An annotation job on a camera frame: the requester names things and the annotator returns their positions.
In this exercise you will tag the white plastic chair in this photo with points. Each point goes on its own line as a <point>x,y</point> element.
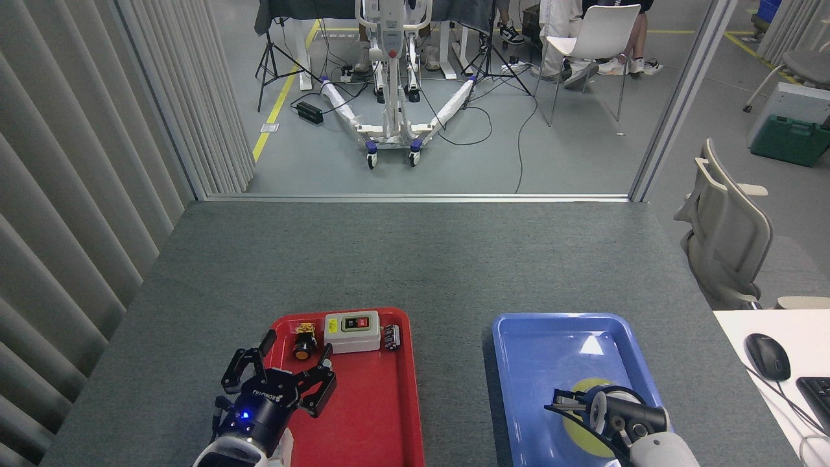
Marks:
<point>606,29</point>

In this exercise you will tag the black power adapter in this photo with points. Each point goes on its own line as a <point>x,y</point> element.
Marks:
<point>310,113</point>

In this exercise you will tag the person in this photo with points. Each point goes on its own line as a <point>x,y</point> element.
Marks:
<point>557,26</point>
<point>639,39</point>

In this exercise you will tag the black tripod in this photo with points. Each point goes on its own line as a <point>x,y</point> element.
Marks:
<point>491,61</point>
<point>267,58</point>

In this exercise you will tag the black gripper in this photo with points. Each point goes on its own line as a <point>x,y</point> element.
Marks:
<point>262,408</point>
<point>632,410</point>

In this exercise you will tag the red plastic tray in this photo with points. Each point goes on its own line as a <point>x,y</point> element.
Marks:
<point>382,415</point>

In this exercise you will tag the blue plastic tray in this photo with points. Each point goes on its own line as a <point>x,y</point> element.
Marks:
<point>525,389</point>

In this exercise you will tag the white desk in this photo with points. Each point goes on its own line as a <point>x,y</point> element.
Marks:
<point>797,324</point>

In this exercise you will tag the green plastic case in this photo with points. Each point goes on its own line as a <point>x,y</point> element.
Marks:
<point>788,139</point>

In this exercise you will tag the beige office chair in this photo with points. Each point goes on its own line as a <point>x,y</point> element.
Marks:
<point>729,240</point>

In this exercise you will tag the orange black push button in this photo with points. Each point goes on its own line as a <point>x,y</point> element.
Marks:
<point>303,350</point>

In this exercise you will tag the black keyboard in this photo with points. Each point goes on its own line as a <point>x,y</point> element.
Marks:
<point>817,399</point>

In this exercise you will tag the grey vertical curtain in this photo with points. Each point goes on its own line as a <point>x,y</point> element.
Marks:
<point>194,78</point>
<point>58,194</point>

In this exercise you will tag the black computer mouse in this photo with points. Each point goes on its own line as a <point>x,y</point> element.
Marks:
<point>767,357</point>

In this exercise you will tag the white power strip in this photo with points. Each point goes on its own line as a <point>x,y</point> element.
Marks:
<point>347,73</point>

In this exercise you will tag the grey box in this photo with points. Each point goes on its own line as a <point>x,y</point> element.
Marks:
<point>794,100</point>

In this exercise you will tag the yellow tape roll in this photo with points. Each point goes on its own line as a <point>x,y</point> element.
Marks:
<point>583,444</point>

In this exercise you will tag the small black electrical component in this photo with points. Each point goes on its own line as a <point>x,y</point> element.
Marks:
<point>391,338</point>

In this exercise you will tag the grey chair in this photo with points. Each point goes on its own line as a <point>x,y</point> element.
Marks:
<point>807,65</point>

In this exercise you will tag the white stand on wheels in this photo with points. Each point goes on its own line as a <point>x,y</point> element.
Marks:
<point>391,78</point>

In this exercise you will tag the silver rail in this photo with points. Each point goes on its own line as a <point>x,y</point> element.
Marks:
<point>415,197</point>

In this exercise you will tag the white switch box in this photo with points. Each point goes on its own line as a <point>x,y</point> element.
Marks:
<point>350,340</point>

